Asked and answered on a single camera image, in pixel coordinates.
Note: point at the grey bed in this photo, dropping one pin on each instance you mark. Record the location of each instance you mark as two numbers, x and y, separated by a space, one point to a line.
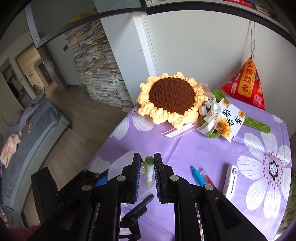
27 142

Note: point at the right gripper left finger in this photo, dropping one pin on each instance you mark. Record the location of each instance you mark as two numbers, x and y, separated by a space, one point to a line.
88 212

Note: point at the red triangular lucky pouch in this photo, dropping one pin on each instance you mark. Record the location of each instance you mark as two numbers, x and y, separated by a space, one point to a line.
245 85

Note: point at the glass cabinet door left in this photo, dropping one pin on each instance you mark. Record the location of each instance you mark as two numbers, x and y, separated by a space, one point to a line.
49 19

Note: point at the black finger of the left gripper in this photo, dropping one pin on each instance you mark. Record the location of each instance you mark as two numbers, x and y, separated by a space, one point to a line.
129 223

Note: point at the white correction tape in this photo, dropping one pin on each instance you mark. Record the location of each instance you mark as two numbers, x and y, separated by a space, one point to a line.
230 182

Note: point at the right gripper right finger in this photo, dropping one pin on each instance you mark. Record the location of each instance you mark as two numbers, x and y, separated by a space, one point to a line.
201 212

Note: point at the white bookshelf cabinet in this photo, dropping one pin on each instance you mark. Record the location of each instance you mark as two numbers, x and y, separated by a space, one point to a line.
207 40

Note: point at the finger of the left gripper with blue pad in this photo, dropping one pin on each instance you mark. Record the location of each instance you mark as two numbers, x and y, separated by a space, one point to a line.
102 179

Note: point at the red pen clear cap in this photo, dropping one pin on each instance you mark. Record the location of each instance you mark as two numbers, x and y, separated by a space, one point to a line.
206 177

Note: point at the green white pen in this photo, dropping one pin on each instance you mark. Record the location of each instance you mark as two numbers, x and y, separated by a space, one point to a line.
148 168

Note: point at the stacked books pile on floor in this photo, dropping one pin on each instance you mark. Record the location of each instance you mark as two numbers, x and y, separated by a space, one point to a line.
97 66

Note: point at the green crochet stem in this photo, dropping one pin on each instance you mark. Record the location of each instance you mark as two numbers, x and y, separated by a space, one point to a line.
219 94

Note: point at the potted green plant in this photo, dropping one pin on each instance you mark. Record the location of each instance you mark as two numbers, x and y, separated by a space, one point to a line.
291 206

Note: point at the blue pen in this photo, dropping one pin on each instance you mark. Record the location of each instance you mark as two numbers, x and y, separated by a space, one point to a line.
197 176

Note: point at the crochet sunflower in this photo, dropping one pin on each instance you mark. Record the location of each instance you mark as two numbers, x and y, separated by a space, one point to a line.
175 99

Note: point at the purple floral tablecloth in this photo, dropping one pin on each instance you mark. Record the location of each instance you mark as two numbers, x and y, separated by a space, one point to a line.
263 160

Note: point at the sunflower greeting card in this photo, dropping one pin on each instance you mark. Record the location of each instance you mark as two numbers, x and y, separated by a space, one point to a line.
229 123

